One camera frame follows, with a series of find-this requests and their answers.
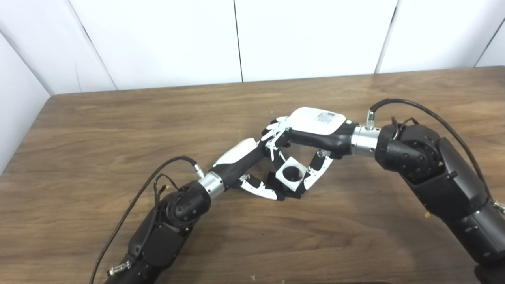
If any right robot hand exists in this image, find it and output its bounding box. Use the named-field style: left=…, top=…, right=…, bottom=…
left=270, top=107, right=359, bottom=198

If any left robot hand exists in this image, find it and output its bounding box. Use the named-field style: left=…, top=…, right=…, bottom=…
left=213, top=116, right=292, bottom=201

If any white square piece with hole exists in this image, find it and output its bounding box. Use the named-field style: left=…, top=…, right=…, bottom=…
left=275, top=156, right=309, bottom=188

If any black peg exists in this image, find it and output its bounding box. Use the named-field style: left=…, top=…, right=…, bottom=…
left=266, top=156, right=307, bottom=200

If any thin left arm wire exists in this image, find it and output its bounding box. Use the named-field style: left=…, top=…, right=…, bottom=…
left=152, top=173, right=183, bottom=206

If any thin arm wire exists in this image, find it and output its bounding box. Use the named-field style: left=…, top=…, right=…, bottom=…
left=390, top=117, right=420, bottom=139
left=152, top=173, right=183, bottom=206

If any thin right arm wire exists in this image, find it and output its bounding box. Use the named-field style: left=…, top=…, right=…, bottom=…
left=390, top=117, right=420, bottom=139

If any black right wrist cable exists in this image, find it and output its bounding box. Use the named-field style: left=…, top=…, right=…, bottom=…
left=366, top=98, right=505, bottom=214

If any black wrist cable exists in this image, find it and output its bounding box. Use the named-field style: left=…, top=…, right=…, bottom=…
left=89, top=156, right=206, bottom=284
left=366, top=98, right=505, bottom=214

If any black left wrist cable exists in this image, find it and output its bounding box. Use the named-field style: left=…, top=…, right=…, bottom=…
left=89, top=156, right=206, bottom=284

